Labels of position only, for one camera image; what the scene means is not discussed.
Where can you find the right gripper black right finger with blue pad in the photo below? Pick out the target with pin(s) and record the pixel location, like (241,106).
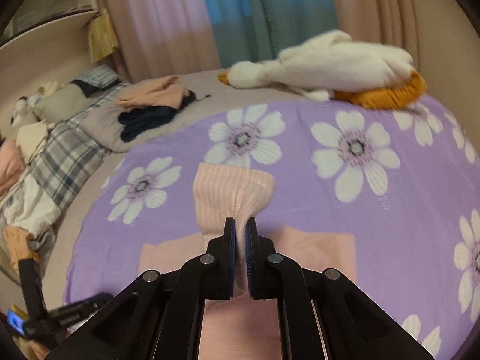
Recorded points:
(323,315)

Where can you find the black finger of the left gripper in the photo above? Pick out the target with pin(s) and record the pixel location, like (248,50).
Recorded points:
(79,311)

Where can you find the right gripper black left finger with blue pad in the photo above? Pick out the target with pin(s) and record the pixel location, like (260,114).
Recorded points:
(158,316)

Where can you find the pink ribbed knit sweater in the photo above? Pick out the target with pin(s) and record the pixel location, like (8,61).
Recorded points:
(243,328)

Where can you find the pink crumpled cloth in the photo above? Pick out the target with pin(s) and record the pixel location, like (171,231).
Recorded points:
(11,165)

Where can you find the purple floral bed sheet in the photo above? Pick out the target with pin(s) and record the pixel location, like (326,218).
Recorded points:
(398,192)

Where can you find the folded dark navy garment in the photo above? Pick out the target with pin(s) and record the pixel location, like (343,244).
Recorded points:
(140,120)

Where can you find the grey pillow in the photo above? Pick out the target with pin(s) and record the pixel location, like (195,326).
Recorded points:
(63,104)

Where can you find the folded peach garment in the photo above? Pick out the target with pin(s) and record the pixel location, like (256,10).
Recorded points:
(160,92)

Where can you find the white goose plush toy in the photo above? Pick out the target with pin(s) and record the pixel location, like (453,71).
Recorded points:
(334,66)

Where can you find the yellow hanging cloth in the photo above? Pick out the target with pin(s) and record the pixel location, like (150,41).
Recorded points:
(102,37)

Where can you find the pink curtain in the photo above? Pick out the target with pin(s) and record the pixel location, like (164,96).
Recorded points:
(159,38)

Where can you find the blue teal curtain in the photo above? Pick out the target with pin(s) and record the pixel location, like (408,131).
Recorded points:
(257,30)

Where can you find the wall shelf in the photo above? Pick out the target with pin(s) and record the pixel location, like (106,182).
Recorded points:
(33,13)

